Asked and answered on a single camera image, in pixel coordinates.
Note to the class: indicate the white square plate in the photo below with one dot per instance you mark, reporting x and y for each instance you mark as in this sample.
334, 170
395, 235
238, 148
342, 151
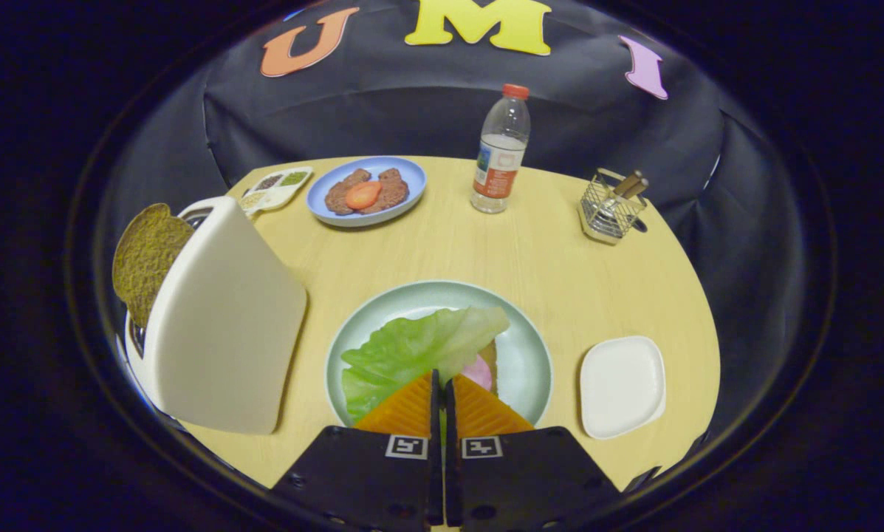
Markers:
622, 384

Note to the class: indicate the white seasoning tray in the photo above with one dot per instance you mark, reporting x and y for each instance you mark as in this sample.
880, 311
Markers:
275, 193

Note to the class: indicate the green lettuce leaf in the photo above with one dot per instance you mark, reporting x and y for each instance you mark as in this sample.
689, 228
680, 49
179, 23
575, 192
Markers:
412, 347

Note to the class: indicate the white toaster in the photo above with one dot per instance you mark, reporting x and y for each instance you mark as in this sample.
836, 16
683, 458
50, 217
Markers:
220, 332

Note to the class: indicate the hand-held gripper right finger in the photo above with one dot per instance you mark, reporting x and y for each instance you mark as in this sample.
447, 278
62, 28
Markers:
530, 480

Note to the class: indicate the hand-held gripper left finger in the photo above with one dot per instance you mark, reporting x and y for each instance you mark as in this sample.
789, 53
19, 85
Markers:
353, 480

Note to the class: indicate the brown bread slice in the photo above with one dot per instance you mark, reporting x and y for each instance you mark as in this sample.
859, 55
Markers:
146, 258

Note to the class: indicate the clear plastic water bottle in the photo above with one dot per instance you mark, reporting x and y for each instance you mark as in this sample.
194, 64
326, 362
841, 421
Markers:
497, 170

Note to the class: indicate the pale green round plate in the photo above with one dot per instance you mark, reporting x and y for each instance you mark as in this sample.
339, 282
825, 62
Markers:
412, 297

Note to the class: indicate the brown meat patty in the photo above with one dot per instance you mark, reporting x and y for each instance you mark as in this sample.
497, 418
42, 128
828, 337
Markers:
336, 199
393, 188

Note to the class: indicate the toasted bread slice under ham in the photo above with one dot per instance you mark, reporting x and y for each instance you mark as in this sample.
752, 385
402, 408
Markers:
492, 355

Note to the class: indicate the pink ham slice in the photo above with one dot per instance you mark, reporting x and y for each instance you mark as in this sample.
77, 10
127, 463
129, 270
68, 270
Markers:
478, 372

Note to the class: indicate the blue round plate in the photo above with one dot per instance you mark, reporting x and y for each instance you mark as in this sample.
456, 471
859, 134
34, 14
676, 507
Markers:
406, 174

